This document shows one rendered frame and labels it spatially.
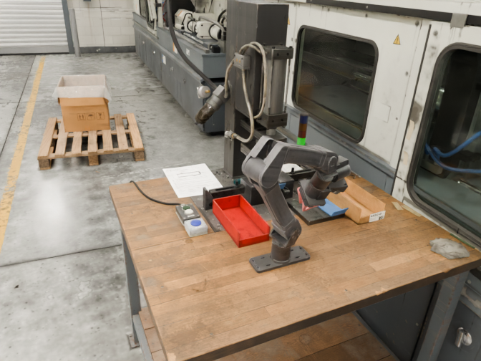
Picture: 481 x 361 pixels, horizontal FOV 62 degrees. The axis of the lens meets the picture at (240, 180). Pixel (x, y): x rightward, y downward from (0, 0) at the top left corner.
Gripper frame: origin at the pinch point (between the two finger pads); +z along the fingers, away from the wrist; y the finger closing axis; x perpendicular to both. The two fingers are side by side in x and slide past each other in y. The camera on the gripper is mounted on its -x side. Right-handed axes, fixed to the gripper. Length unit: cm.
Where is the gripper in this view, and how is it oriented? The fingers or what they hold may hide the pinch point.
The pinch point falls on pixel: (303, 205)
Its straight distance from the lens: 145.4
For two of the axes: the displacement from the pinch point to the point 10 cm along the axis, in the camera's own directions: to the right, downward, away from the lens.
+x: -9.4, 0.8, -3.2
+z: -2.3, 5.6, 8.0
